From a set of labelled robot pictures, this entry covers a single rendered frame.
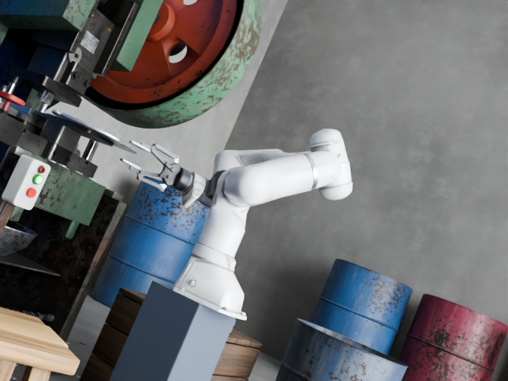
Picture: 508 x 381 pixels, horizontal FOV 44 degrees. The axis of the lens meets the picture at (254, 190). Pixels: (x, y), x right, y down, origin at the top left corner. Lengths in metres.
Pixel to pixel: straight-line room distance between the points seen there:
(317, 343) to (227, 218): 0.64
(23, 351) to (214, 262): 0.71
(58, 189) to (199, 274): 0.60
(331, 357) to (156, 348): 0.68
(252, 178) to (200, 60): 0.85
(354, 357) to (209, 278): 0.67
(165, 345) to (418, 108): 3.95
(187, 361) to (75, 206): 0.72
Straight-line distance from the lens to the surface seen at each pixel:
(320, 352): 2.14
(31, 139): 2.04
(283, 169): 1.73
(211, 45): 2.38
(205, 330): 1.68
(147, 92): 2.43
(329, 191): 1.90
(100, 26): 2.24
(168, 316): 1.67
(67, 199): 2.09
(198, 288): 1.66
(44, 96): 2.21
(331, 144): 1.88
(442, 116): 5.24
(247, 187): 1.62
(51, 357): 1.11
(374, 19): 5.72
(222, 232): 1.68
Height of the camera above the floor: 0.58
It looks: 7 degrees up
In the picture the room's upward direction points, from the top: 23 degrees clockwise
